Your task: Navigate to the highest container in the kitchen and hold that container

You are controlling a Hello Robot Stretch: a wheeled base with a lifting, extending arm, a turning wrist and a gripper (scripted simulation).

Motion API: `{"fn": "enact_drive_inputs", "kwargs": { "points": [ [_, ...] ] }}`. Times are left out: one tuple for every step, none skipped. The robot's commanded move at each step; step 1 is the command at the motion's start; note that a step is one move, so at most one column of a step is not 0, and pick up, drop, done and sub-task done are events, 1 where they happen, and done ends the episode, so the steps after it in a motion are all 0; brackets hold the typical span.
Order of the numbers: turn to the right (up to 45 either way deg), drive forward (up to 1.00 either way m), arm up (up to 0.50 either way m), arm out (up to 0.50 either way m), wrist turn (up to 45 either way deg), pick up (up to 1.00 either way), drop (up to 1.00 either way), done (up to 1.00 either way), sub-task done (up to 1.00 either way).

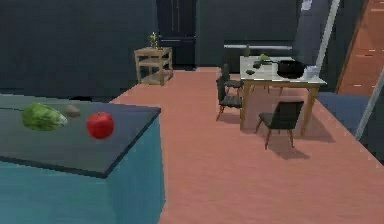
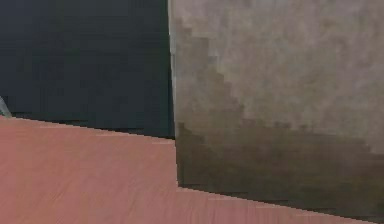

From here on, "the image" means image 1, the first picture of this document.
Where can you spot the teal kitchen island counter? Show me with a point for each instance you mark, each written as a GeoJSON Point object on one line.
{"type": "Point", "coordinates": [66, 173]}

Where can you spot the black wooden-legged chair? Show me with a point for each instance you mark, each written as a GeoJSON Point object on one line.
{"type": "Point", "coordinates": [230, 80]}
{"type": "Point", "coordinates": [228, 98]}
{"type": "Point", "coordinates": [281, 116]}

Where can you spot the small wooden side table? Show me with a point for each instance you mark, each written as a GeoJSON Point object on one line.
{"type": "Point", "coordinates": [154, 63]}

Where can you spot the small black bowl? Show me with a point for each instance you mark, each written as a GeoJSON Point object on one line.
{"type": "Point", "coordinates": [250, 71]}
{"type": "Point", "coordinates": [256, 65]}

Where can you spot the gold statuette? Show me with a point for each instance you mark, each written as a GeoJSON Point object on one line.
{"type": "Point", "coordinates": [154, 40]}

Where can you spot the dark green bottle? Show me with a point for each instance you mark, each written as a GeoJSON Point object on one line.
{"type": "Point", "coordinates": [246, 50]}

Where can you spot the black fridge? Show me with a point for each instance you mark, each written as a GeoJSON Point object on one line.
{"type": "Point", "coordinates": [176, 30]}

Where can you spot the wooden dining table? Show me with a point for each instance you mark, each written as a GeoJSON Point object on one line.
{"type": "Point", "coordinates": [276, 83]}

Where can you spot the green lettuce head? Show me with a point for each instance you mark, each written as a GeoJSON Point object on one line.
{"type": "Point", "coordinates": [264, 58]}
{"type": "Point", "coordinates": [41, 116]}

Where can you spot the red tomato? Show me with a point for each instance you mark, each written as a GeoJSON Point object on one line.
{"type": "Point", "coordinates": [100, 125]}

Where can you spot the black pan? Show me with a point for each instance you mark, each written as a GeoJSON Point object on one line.
{"type": "Point", "coordinates": [290, 69]}

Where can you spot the brown potato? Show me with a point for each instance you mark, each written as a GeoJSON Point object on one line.
{"type": "Point", "coordinates": [71, 110]}

